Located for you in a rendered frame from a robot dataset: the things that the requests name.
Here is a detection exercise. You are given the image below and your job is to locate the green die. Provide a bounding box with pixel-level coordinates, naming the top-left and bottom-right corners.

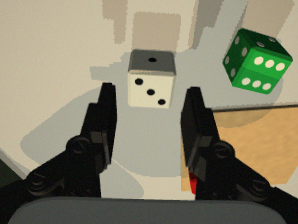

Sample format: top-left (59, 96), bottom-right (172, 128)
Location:
top-left (222, 28), bottom-right (293, 94)

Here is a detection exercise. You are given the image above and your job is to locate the red die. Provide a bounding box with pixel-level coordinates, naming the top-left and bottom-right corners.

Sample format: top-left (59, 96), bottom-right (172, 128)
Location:
top-left (189, 172), bottom-right (197, 194)

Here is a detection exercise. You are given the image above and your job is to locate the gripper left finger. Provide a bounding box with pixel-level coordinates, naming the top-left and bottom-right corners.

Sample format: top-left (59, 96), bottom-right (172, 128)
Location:
top-left (0, 82), bottom-right (117, 224)

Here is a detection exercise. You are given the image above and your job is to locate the cream die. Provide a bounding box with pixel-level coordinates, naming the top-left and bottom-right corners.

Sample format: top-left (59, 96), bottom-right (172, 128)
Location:
top-left (128, 50), bottom-right (176, 108)

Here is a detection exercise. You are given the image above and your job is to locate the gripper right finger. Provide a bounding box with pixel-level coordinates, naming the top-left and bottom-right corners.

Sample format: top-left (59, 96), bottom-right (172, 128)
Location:
top-left (180, 86), bottom-right (298, 224)

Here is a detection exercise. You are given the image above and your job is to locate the tan flat mat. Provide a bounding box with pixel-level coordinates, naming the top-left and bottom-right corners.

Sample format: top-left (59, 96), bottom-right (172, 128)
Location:
top-left (181, 104), bottom-right (298, 191)

